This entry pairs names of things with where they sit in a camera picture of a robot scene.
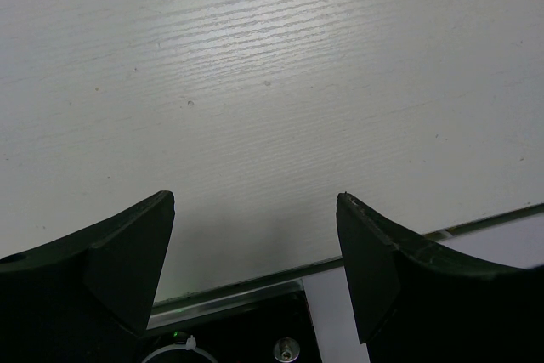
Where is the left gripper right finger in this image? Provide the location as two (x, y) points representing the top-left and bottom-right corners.
(336, 193), (543, 362)

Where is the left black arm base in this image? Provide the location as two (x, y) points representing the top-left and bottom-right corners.
(134, 280), (322, 362)

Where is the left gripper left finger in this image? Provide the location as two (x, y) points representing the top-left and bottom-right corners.
(1, 190), (175, 362)

